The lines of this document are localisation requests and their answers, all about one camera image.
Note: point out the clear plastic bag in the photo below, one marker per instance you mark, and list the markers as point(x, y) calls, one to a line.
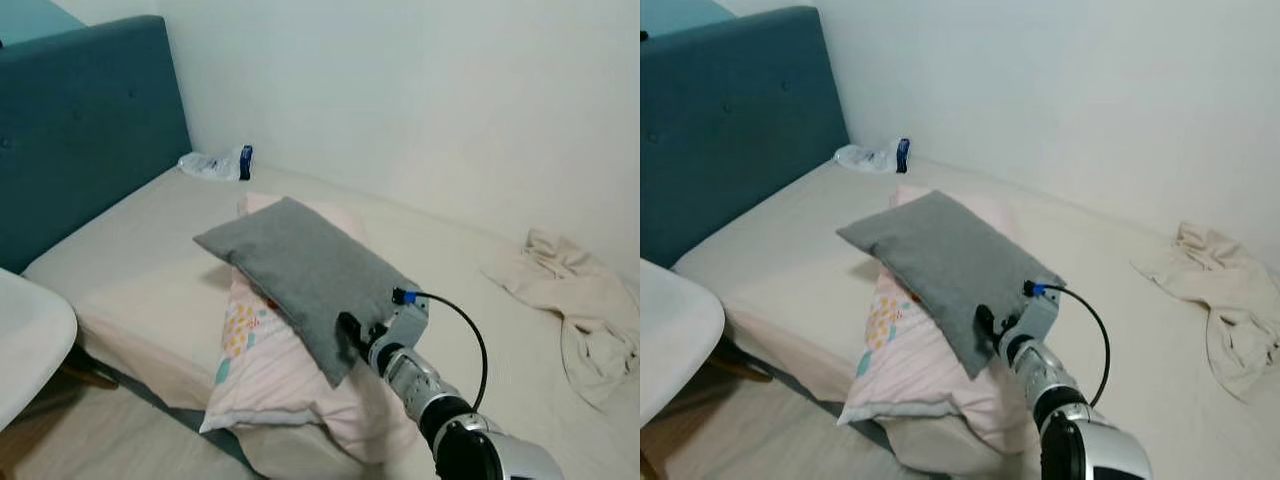
point(862, 157)
point(205, 164)

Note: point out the grey pillow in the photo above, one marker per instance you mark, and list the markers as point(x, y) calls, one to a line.
point(300, 265)
point(945, 255)

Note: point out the small dark blue pack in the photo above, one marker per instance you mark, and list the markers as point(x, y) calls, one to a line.
point(904, 155)
point(246, 162)

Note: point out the pink patterned pillow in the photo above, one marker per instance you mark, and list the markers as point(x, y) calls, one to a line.
point(270, 380)
point(910, 375)

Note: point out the light teal panel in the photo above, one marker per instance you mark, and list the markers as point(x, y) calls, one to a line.
point(30, 15)

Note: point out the crumpled beige blanket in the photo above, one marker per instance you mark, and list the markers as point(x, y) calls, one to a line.
point(585, 300)
point(1235, 290)

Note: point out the dark teal bed base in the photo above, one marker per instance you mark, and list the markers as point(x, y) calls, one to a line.
point(170, 413)
point(815, 400)

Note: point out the cream sheeted mattress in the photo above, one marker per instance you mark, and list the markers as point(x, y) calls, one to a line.
point(1100, 330)
point(150, 240)

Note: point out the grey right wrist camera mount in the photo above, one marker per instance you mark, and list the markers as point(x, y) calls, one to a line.
point(409, 322)
point(1040, 315)

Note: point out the teal upholstered headboard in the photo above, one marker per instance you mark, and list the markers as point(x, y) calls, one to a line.
point(80, 130)
point(735, 130)

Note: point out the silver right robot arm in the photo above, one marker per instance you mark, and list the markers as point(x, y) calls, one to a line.
point(440, 400)
point(1070, 415)

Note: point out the wooden chair leg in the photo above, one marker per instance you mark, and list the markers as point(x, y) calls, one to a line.
point(745, 362)
point(92, 375)

